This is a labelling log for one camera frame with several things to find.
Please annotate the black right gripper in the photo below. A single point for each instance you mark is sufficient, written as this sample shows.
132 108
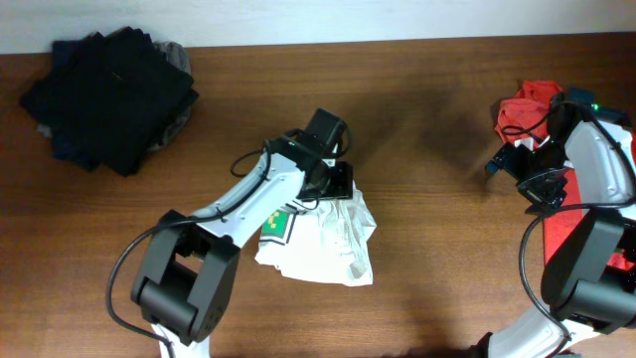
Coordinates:
542 186

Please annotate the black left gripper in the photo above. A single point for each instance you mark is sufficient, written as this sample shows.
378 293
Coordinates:
335 181

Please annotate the white printed t-shirt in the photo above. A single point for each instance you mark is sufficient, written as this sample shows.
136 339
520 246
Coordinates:
326 244

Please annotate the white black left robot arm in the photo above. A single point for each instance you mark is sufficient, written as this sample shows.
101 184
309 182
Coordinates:
185 280

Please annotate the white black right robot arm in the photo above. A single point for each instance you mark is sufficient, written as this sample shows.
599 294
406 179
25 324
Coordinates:
582 295

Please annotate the red lettered t-shirt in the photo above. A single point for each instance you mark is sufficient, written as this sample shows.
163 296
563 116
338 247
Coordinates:
526 114

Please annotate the black folded garment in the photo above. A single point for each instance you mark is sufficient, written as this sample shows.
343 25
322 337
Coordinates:
109 94

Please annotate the navy folded garment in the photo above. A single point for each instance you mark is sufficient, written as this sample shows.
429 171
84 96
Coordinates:
63 149

